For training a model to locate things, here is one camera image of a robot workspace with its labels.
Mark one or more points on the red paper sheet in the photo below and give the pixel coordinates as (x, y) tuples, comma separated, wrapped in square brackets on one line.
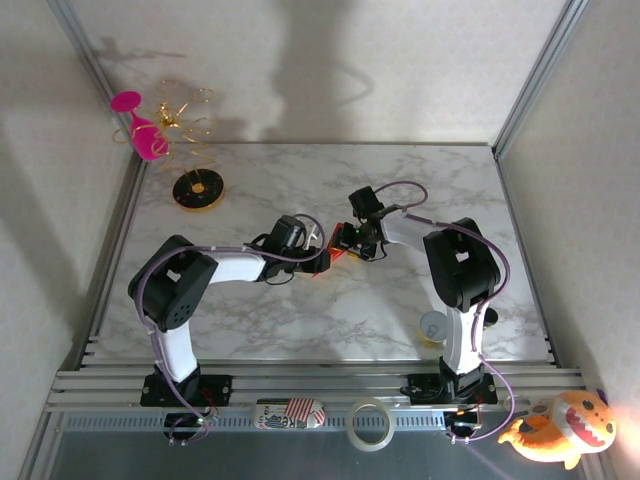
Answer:
[(335, 251)]

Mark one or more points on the red white patterned pouch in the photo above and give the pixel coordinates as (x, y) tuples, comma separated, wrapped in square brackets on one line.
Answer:
[(290, 414)]

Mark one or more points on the clear tape roll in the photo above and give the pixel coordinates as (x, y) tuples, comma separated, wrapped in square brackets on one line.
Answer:
[(352, 435)]

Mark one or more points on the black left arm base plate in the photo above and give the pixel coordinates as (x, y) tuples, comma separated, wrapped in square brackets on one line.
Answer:
[(215, 390)]

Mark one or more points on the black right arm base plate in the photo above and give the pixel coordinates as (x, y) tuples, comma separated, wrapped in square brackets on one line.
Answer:
[(425, 387)]

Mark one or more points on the yellow drink can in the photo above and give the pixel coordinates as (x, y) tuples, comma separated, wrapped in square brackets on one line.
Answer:
[(431, 330)]

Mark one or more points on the aluminium frame post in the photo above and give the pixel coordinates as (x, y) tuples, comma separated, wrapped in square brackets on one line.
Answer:
[(90, 65), (540, 70)]

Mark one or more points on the orange plush fish toy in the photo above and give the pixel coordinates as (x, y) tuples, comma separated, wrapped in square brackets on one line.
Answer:
[(565, 425)]

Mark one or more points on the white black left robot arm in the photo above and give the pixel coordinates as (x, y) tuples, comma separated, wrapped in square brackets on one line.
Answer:
[(170, 285)]

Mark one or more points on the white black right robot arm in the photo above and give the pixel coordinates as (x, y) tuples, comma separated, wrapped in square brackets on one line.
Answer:
[(460, 265)]

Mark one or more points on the aluminium front frame rails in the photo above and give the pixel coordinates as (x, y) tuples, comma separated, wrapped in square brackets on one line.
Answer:
[(300, 385)]

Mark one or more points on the pink plastic wine glass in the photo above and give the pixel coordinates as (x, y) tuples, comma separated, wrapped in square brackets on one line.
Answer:
[(145, 140)]

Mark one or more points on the aluminium table side rail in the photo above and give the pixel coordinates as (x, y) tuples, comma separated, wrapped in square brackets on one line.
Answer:
[(525, 250), (112, 260)]

